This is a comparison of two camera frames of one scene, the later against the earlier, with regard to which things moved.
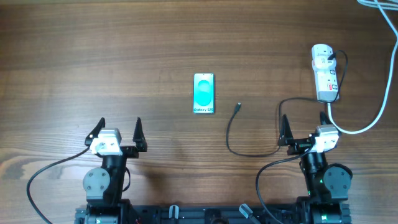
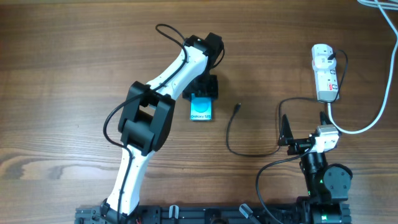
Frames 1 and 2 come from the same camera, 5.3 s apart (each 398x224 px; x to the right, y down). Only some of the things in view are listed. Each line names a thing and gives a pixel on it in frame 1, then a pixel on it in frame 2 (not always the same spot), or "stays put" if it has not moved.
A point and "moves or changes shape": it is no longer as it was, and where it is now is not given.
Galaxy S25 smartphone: [203, 93] moves or changes shape
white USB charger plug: [323, 62] stays put
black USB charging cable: [326, 101] stays put
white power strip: [326, 81] stays put
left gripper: [131, 151] to [210, 91]
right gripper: [298, 145] stays put
